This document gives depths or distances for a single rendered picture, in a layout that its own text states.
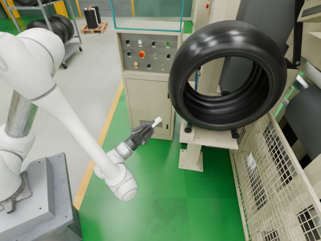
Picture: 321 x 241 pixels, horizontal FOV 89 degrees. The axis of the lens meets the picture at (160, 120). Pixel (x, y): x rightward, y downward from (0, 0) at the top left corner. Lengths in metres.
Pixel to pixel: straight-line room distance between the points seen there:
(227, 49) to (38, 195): 1.16
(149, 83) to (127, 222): 1.28
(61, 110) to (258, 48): 0.78
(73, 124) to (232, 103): 0.95
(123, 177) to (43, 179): 0.57
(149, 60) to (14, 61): 1.16
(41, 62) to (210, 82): 0.98
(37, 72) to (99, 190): 1.44
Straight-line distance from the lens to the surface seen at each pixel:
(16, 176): 1.12
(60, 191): 1.21
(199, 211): 1.74
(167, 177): 1.84
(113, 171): 0.73
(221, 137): 1.15
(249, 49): 0.78
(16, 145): 1.10
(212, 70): 1.19
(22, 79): 0.62
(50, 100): 0.65
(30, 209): 1.13
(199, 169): 1.92
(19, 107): 0.93
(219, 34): 0.77
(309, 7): 1.08
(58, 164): 1.33
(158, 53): 1.56
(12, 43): 0.63
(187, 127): 0.99
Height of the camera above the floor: 1.61
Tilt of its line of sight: 42 degrees down
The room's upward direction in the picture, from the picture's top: straight up
